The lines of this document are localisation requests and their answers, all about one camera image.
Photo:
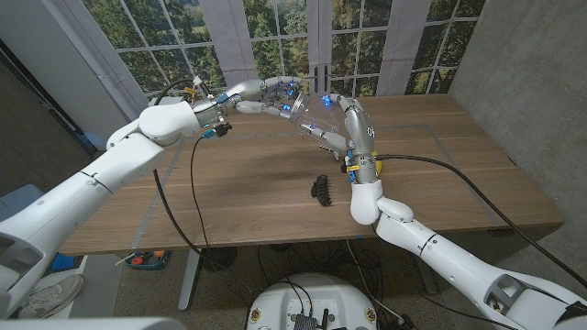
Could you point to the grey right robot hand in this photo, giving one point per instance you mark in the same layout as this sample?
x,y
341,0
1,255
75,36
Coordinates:
x,y
360,133

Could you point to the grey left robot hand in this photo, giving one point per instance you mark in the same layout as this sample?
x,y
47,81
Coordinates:
x,y
257,94

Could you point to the clear glass jar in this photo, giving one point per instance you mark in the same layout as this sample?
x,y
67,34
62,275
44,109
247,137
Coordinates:
x,y
321,117

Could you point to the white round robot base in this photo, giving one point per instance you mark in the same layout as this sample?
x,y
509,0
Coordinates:
x,y
275,302

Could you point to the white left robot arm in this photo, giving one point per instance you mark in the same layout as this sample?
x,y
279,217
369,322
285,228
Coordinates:
x,y
114,160

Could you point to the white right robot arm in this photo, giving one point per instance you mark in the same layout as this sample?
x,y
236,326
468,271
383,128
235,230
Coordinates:
x,y
449,261

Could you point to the yellow toy banana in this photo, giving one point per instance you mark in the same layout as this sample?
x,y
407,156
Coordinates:
x,y
379,166

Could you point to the black hair clip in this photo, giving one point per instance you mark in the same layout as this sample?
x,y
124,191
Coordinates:
x,y
321,190

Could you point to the printed window backdrop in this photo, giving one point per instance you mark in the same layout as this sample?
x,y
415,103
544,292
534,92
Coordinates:
x,y
275,46

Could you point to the white power strip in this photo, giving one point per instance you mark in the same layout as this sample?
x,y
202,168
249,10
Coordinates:
x,y
172,100

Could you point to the black round fan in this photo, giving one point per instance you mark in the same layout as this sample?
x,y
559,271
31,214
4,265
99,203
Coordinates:
x,y
222,260

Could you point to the basket of colourful toys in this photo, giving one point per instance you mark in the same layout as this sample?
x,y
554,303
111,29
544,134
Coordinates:
x,y
147,261

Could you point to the white table leg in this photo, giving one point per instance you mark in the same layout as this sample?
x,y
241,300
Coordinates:
x,y
187,284

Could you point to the blue and black pad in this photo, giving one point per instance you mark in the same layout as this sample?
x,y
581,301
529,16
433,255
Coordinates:
x,y
63,262

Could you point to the grey blue storage box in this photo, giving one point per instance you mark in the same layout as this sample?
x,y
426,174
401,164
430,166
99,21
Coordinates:
x,y
11,201

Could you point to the white robot torso edge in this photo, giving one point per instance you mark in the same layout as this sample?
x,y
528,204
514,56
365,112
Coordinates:
x,y
91,324

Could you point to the white sneaker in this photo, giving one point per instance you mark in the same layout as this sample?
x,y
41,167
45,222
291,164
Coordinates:
x,y
50,298

